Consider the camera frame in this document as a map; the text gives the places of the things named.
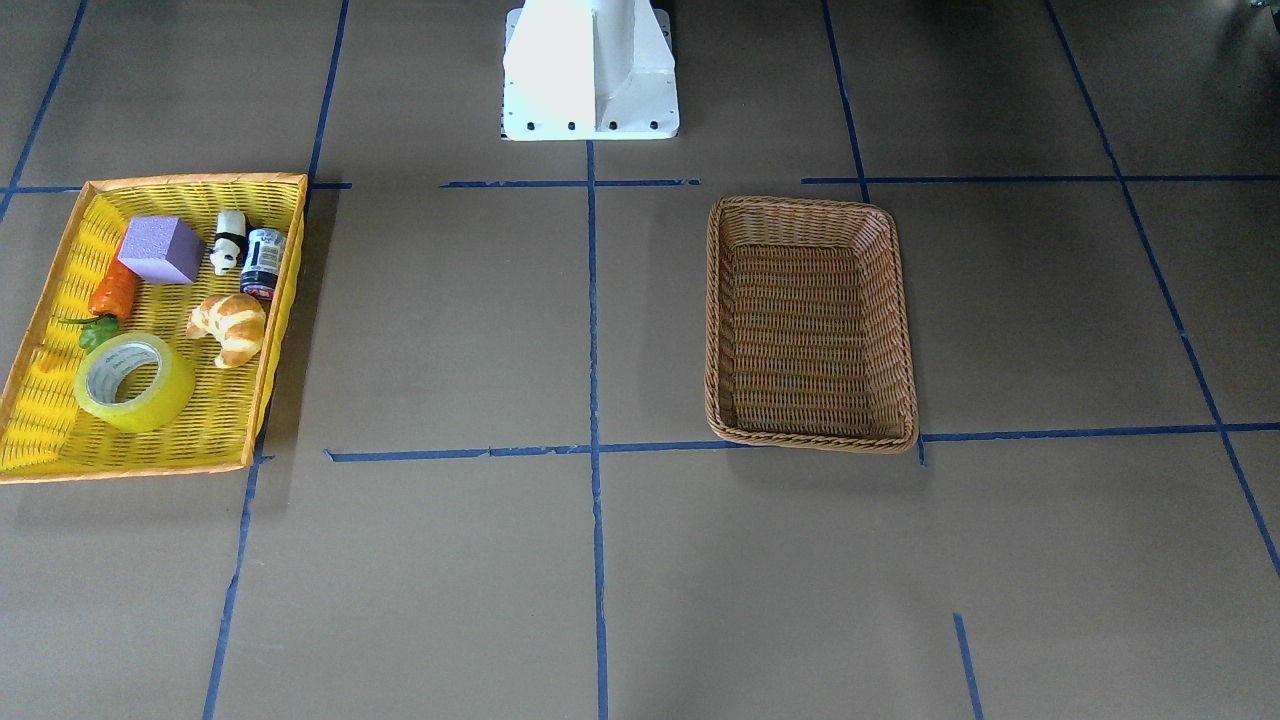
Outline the small black labelled can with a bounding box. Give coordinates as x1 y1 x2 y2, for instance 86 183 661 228
239 228 287 301

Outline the purple foam cube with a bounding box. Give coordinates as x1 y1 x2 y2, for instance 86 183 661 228
116 217 205 284

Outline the toy croissant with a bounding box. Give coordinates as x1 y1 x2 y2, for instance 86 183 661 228
184 293 268 369

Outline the toy carrot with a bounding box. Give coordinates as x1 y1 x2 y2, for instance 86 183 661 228
58 258 140 354

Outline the yellow plastic basket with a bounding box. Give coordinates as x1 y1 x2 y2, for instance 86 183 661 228
1 173 308 483

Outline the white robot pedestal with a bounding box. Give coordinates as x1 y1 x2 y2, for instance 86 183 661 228
500 1 681 142

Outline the brown wicker basket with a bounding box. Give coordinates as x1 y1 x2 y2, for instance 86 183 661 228
704 195 920 454

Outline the small panda figure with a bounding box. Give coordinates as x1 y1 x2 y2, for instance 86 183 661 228
207 209 248 275

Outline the yellow tape roll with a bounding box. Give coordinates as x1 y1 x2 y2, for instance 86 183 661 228
72 332 196 433

